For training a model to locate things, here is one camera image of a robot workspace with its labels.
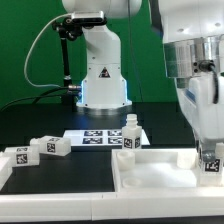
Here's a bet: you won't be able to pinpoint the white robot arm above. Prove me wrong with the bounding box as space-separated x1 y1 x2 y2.
62 0 224 162

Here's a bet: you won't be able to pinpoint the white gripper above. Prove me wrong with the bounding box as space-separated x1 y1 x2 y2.
176 73 224 162

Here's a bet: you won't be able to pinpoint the white square table top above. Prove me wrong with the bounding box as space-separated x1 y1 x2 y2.
110 148 224 194

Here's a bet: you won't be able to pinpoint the white U-shaped obstacle fence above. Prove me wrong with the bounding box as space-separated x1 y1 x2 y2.
0 151 224 223

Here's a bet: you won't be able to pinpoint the white sheet with markers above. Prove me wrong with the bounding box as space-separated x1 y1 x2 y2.
62 129 151 147

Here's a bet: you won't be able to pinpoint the black cables at base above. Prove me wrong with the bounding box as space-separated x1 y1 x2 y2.
0 84 83 112

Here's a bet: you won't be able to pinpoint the black camera on stand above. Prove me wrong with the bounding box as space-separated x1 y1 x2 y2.
52 15 107 104

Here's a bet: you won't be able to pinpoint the grey camera cable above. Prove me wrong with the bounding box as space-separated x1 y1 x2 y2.
23 13 72 89

